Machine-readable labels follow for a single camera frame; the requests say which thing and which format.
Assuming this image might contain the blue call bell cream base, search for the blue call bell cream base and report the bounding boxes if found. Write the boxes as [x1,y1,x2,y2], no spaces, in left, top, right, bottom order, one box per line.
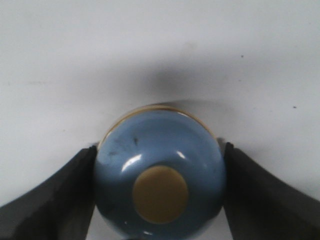
[93,105,227,240]

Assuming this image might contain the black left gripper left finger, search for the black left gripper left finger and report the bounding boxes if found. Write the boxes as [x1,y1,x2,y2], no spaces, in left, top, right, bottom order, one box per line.
[0,146,97,240]

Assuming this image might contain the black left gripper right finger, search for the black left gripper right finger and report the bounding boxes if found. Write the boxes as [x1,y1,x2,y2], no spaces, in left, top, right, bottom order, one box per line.
[224,142,320,240]

